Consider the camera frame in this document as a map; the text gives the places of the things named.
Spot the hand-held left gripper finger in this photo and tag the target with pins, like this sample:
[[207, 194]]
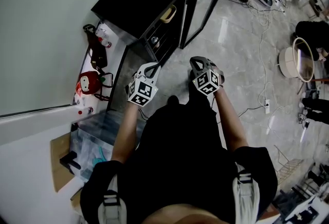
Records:
[[156, 74], [142, 67]]

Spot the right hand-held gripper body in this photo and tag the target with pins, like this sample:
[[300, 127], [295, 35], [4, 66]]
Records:
[[207, 83]]

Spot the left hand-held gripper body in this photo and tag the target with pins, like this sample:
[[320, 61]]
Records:
[[141, 92]]

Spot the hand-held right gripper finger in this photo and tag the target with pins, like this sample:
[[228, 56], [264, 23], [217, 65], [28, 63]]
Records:
[[204, 60], [193, 70]]

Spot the beige plastic tray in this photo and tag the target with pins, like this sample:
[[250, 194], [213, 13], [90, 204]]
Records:
[[167, 13]]

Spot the person's right forearm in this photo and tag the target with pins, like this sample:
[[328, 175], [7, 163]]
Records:
[[230, 122]]

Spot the person's left forearm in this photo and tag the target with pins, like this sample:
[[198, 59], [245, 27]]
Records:
[[126, 133]]

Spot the person's right hand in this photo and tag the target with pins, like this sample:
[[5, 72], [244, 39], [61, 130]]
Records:
[[221, 76]]

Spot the drink cup with red label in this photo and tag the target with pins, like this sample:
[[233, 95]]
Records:
[[155, 41]]

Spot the person's black left shoe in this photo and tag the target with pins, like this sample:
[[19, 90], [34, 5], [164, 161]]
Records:
[[173, 100]]

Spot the white low ledge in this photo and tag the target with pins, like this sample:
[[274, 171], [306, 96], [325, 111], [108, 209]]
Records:
[[115, 51]]

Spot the white bottle with red cap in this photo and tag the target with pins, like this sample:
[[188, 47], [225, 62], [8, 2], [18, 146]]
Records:
[[106, 42]]

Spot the brown bag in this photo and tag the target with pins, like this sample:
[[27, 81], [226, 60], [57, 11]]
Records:
[[99, 53]]

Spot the red plush bag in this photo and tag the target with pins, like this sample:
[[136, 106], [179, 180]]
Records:
[[88, 83]]

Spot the small clear red-capped bottle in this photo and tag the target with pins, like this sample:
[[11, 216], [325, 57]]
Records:
[[85, 110]]

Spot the white power strip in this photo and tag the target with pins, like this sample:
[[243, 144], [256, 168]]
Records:
[[267, 106]]

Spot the transparent plastic box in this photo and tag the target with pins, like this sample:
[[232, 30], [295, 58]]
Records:
[[87, 140]]

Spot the person's body in black clothing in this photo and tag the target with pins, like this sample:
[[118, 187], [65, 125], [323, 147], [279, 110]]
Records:
[[180, 156]]

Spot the teal plastic item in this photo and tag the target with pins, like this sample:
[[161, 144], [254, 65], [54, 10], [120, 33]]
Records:
[[99, 158]]

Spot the brown wooden stool legs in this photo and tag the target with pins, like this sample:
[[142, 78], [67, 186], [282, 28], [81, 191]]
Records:
[[312, 81]]

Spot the flat cardboard sheet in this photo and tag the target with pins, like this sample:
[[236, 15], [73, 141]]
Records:
[[59, 164]]

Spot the white machine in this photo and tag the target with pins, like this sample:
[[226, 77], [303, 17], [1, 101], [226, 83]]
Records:
[[303, 207]]

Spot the black bracket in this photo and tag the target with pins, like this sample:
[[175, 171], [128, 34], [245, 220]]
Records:
[[70, 162]]

